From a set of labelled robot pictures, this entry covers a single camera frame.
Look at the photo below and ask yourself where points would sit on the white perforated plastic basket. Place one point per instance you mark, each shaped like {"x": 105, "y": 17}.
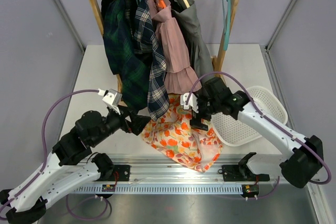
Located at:
{"x": 235, "y": 133}

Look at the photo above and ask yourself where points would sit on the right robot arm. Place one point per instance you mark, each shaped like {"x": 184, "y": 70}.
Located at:
{"x": 303, "y": 155}

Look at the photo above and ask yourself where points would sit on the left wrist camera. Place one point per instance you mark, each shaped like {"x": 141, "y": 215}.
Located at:
{"x": 111, "y": 99}

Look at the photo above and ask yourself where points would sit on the navy white plaid garment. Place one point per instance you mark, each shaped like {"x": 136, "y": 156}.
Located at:
{"x": 148, "y": 48}

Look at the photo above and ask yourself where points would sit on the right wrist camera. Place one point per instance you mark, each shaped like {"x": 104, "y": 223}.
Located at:
{"x": 188, "y": 101}

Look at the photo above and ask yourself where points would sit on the green navy plaid garment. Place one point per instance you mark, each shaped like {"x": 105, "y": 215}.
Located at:
{"x": 122, "y": 60}

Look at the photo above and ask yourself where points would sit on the grey skirt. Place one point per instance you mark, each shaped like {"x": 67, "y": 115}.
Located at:
{"x": 190, "y": 27}

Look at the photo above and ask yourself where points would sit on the floral orange skirt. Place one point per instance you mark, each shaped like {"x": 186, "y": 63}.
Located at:
{"x": 173, "y": 136}

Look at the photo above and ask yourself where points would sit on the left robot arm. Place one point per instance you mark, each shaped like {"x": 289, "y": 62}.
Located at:
{"x": 62, "y": 173}

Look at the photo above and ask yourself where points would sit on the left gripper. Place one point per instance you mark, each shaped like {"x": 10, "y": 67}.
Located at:
{"x": 138, "y": 121}

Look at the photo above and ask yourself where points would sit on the teal plastic hanger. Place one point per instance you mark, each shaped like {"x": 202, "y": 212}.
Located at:
{"x": 226, "y": 8}

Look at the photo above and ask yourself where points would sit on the pink pleated skirt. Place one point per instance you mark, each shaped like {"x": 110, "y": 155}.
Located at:
{"x": 180, "y": 76}

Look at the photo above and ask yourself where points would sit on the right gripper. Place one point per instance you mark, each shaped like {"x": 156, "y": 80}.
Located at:
{"x": 196, "y": 121}

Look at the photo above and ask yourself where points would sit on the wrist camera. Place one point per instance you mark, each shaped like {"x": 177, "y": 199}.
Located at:
{"x": 188, "y": 101}
{"x": 111, "y": 99}

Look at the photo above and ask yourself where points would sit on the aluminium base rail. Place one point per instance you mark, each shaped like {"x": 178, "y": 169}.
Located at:
{"x": 160, "y": 176}

